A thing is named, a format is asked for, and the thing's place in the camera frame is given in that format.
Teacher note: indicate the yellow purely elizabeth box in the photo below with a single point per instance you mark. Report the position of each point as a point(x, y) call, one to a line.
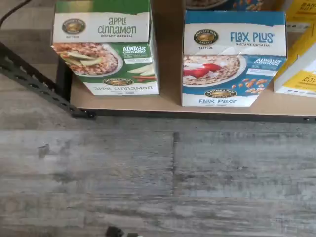
point(298, 74)
point(302, 12)

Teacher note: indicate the thin black gripper finger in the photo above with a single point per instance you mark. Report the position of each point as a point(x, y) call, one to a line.
point(114, 232)

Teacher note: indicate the green apple cinnamon oatmeal box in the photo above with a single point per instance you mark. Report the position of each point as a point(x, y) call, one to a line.
point(106, 61)

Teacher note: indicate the blue flax plus oatmeal box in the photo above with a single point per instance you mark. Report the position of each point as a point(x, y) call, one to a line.
point(234, 66)
point(222, 4)

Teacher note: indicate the black metal shelf rack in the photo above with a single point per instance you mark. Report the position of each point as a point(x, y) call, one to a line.
point(37, 85)

